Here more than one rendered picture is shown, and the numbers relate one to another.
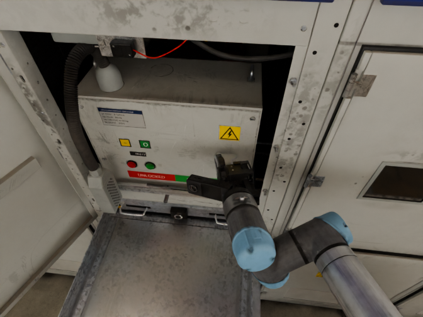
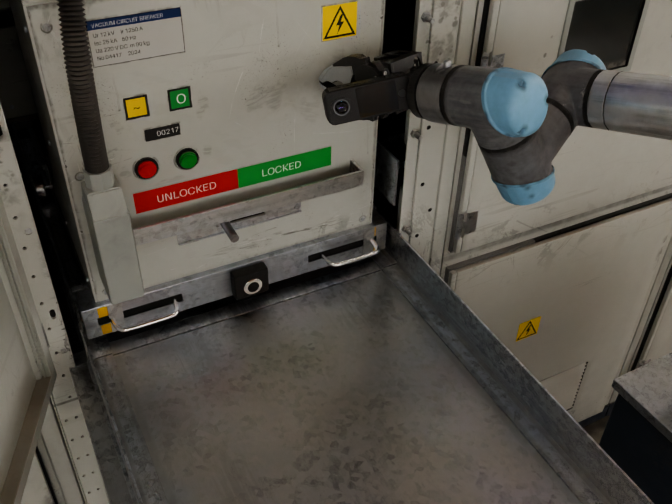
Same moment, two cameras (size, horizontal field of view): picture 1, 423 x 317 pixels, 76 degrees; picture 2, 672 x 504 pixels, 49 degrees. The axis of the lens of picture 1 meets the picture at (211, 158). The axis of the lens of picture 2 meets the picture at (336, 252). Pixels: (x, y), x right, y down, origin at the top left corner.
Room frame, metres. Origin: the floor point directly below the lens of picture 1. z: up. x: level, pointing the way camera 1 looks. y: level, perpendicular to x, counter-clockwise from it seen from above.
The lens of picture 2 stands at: (-0.32, 0.54, 1.71)
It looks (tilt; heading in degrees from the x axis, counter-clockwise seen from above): 38 degrees down; 326
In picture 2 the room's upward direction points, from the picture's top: 1 degrees clockwise
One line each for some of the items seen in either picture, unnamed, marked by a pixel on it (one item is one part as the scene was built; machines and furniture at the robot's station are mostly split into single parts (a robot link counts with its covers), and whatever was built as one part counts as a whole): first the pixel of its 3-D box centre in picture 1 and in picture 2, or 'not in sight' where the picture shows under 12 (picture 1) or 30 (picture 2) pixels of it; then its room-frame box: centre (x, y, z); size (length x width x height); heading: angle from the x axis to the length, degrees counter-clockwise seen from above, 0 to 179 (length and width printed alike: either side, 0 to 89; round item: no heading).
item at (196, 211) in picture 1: (180, 205); (242, 268); (0.57, 0.12, 0.89); 0.54 x 0.05 x 0.06; 83
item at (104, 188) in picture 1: (106, 189); (111, 236); (0.51, 0.34, 1.09); 0.08 x 0.05 x 0.17; 173
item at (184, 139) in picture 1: (172, 166); (236, 143); (0.55, 0.12, 1.15); 0.48 x 0.01 x 0.48; 83
